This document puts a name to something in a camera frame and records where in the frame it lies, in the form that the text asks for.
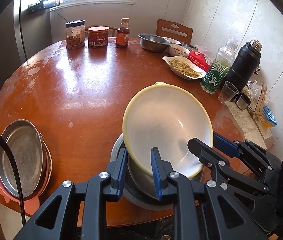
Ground red tissue pack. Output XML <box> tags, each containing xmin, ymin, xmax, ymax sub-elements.
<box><xmin>188</xmin><ymin>50</ymin><xmax>211</xmax><ymax>72</ymax></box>

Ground yellow white bowl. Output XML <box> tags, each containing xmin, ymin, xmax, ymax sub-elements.
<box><xmin>122</xmin><ymin>82</ymin><xmax>213</xmax><ymax>178</ymax></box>

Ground wooden chair far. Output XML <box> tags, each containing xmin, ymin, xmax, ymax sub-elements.
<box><xmin>156</xmin><ymin>19</ymin><xmax>193</xmax><ymax>44</ymax></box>

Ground paper sheet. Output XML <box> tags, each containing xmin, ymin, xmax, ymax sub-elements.
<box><xmin>226</xmin><ymin>102</ymin><xmax>274</xmax><ymax>150</ymax></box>

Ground white ceramic bowl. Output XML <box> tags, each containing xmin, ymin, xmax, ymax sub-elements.
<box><xmin>168</xmin><ymin>43</ymin><xmax>190</xmax><ymax>57</ymax></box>

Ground small steel bowl far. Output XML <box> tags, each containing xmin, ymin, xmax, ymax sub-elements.
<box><xmin>138</xmin><ymin>33</ymin><xmax>171</xmax><ymax>53</ymax></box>

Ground sauce bottle red label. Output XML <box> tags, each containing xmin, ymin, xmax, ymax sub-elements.
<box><xmin>115</xmin><ymin>18</ymin><xmax>130</xmax><ymax>48</ymax></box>

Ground orange plastic plate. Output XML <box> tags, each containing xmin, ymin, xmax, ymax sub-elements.
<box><xmin>0</xmin><ymin>180</ymin><xmax>40</xmax><ymax>215</ymax></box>

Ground thermos lid cup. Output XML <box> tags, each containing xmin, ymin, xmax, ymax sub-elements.
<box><xmin>235</xmin><ymin>92</ymin><xmax>251</xmax><ymax>111</ymax></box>

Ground green label plastic bottle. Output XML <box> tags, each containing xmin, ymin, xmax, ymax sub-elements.
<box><xmin>200</xmin><ymin>38</ymin><xmax>238</xmax><ymax>94</ymax></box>

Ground blue cupcake liners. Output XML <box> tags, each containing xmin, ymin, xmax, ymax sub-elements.
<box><xmin>260</xmin><ymin>105</ymin><xmax>277</xmax><ymax>128</ymax></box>

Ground black cable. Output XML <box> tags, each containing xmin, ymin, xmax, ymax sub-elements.
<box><xmin>0</xmin><ymin>119</ymin><xmax>27</xmax><ymax>227</ymax></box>

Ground steel pan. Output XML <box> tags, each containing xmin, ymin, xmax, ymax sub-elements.
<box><xmin>0</xmin><ymin>119</ymin><xmax>46</xmax><ymax>199</ymax></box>

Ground clear jar black lid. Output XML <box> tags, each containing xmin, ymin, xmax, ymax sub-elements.
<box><xmin>65</xmin><ymin>20</ymin><xmax>86</xmax><ymax>49</ymax></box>

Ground black thermos flask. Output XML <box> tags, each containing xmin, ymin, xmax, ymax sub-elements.
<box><xmin>220</xmin><ymin>39</ymin><xmax>262</xmax><ymax>92</ymax></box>

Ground clear plastic cup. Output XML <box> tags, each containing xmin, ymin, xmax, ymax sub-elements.
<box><xmin>218</xmin><ymin>81</ymin><xmax>239</xmax><ymax>105</ymax></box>

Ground grey refrigerator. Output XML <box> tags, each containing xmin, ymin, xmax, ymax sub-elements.
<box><xmin>0</xmin><ymin>0</ymin><xmax>52</xmax><ymax>90</ymax></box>

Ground red jar orange lid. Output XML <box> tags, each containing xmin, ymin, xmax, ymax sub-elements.
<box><xmin>88</xmin><ymin>26</ymin><xmax>109</xmax><ymax>48</ymax></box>

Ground white dish with food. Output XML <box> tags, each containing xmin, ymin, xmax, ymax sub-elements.
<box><xmin>162</xmin><ymin>56</ymin><xmax>206</xmax><ymax>80</ymax></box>

